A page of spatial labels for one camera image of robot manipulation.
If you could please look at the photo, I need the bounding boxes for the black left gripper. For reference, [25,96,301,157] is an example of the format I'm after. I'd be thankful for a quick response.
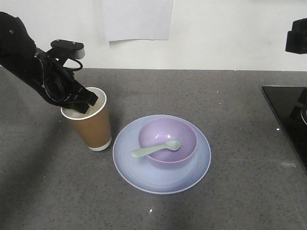
[32,48,98,114]

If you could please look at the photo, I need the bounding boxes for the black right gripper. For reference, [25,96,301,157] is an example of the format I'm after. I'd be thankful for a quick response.
[285,18,307,54]

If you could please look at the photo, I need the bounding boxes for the brown paper cup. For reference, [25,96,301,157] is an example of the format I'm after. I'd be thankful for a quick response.
[61,87,112,151]

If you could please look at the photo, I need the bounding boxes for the purple plastic bowl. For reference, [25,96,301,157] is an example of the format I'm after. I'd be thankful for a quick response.
[138,117,199,170]

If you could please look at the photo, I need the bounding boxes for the mint green plastic spoon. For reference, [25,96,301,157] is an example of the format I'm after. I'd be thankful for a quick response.
[130,140,181,158]

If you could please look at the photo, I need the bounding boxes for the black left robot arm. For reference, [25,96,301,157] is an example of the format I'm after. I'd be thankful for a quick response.
[0,12,98,114]

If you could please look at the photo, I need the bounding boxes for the light blue plate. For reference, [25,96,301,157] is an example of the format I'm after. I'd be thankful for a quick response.
[113,115,212,195]

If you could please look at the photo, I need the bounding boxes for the black glass cooktop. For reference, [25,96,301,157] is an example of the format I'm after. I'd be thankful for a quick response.
[261,85,307,168]

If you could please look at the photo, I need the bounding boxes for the white paper sign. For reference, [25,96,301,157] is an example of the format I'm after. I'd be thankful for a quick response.
[103,0,173,42]

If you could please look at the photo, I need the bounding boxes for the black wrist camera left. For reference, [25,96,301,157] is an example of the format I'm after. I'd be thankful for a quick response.
[49,39,85,59]

